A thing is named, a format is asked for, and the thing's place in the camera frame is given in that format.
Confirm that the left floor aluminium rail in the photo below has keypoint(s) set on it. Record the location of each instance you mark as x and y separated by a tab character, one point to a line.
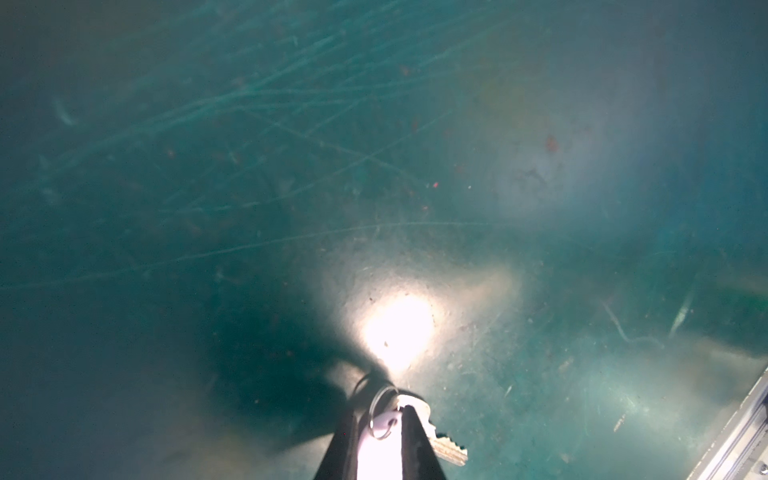
739	452

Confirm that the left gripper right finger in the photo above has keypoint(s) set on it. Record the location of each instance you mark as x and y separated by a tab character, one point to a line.
419	462

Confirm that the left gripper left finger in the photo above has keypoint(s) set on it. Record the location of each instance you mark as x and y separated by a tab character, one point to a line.
340	461

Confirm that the silver key with white tag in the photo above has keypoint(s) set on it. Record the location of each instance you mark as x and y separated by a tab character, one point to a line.
379	403

